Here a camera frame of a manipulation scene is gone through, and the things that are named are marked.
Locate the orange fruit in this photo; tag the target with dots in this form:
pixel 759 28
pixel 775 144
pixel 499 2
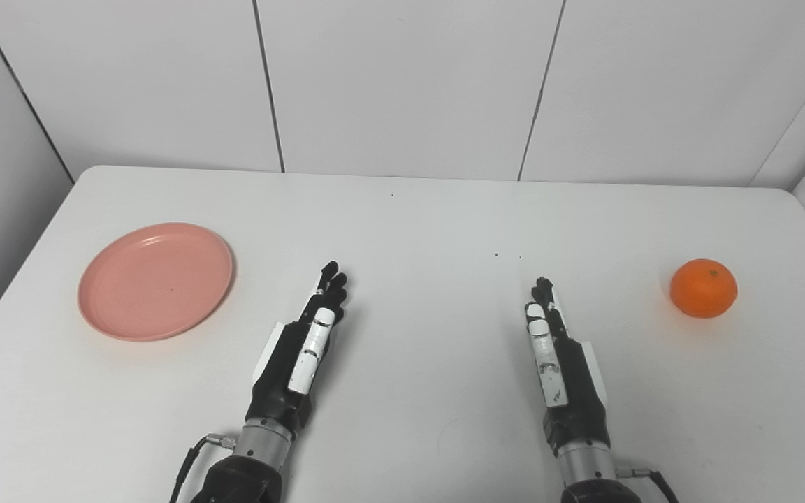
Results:
pixel 703 290

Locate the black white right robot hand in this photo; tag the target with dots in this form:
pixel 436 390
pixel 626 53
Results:
pixel 577 398

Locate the pink round plate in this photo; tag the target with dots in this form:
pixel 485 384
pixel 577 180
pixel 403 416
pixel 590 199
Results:
pixel 154 283

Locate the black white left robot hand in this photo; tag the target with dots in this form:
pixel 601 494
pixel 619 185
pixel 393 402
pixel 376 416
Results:
pixel 284 377

